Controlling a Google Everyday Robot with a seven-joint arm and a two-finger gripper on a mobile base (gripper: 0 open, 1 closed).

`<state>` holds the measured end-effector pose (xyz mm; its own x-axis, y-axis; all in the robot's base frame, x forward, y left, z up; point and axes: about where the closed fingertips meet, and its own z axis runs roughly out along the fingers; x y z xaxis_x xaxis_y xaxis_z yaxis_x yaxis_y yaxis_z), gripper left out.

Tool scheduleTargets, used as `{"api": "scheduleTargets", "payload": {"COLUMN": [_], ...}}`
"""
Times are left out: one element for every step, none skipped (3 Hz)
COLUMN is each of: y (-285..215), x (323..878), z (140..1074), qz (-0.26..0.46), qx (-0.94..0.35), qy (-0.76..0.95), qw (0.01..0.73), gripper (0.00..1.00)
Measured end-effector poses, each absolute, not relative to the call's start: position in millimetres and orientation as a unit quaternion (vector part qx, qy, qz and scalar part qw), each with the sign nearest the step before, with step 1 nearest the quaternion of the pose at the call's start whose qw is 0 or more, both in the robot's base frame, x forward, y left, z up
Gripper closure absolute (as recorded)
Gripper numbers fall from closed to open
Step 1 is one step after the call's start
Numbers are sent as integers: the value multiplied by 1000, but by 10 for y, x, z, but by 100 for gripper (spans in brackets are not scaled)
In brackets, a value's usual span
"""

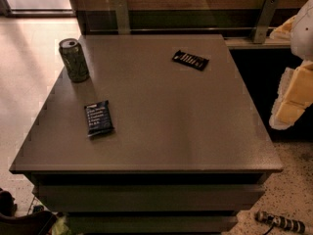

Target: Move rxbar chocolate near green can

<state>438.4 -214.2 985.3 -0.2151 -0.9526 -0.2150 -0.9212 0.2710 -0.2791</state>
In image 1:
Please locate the grey drawer cabinet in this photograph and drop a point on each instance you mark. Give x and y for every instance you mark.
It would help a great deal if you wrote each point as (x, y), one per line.
(188, 151)

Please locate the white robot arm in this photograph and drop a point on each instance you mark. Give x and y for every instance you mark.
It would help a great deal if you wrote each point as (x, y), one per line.
(302, 34)

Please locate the black chocolate rxbar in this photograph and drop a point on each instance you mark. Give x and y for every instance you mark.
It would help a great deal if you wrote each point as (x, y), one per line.
(190, 60)

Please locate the metal bracket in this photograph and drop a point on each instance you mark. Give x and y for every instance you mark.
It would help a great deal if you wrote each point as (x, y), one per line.
(259, 32)
(122, 16)

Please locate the striped cylindrical tool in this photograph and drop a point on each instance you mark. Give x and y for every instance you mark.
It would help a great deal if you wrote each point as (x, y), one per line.
(285, 224)

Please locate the green soda can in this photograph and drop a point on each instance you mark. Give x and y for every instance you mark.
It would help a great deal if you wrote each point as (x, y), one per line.
(74, 60)

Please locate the right metal bracket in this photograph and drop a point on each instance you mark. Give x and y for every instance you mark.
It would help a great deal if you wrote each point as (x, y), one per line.
(259, 32)

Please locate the blue rxbar packet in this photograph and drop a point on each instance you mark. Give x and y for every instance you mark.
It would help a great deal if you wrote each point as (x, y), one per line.
(99, 119)

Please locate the left metal bracket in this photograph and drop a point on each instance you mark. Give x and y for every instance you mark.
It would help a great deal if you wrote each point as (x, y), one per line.
(122, 16)

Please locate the dark chair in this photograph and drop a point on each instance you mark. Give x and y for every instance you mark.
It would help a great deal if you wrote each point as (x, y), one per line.
(38, 223)

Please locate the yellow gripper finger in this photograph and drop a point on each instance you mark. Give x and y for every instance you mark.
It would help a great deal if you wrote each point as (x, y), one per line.
(295, 95)
(283, 32)

